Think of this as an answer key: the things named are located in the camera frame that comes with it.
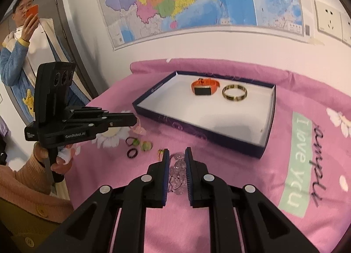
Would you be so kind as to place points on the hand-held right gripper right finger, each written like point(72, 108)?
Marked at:
point(187, 172)

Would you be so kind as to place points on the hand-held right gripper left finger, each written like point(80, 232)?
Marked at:
point(165, 172)

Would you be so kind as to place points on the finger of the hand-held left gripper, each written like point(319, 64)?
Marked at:
point(123, 121)
point(87, 113)

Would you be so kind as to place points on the green bead pendant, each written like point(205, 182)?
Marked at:
point(146, 146)

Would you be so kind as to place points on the dark blue box tray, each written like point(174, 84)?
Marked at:
point(205, 115)

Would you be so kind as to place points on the person's left forearm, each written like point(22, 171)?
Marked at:
point(22, 187)

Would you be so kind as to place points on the person's left hand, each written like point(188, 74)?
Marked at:
point(64, 163)

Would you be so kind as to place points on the pink printed blanket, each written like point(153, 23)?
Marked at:
point(246, 176)

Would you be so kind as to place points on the grey door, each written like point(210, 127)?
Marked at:
point(68, 36)

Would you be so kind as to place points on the orange smart watch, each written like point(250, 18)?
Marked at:
point(203, 90)

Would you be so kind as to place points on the amber bangle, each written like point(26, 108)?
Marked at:
point(234, 100)

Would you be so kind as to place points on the orange phone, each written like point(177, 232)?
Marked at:
point(32, 10)

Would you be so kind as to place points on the olive buttoned garment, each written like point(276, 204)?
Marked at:
point(27, 222)

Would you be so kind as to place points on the white wall socket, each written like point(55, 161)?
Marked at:
point(327, 18)
point(347, 29)

